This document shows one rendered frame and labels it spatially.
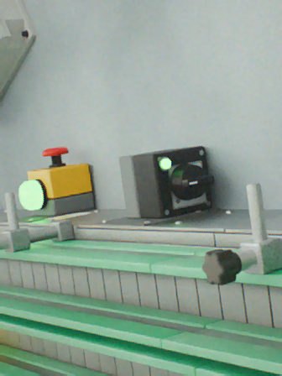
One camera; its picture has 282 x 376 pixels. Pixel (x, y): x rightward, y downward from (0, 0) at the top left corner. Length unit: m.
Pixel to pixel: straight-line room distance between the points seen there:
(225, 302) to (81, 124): 0.52
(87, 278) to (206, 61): 0.31
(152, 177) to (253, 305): 0.25
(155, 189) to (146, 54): 0.22
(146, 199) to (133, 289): 0.11
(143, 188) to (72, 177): 0.26
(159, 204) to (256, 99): 0.17
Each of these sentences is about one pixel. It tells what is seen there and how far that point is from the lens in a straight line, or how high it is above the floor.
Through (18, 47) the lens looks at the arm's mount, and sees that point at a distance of 1.46.
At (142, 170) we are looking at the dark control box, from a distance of 1.08.
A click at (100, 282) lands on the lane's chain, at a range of 1.12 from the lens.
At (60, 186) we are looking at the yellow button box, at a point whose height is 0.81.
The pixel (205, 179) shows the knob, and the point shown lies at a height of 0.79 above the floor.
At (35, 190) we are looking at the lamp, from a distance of 1.31.
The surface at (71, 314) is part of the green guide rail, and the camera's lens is 1.06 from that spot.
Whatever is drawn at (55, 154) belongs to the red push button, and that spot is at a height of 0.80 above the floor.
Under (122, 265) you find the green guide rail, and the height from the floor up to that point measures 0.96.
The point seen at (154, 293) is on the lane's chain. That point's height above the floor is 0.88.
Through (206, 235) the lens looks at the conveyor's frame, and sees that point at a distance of 0.92.
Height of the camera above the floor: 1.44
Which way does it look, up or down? 36 degrees down
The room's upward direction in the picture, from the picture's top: 100 degrees counter-clockwise
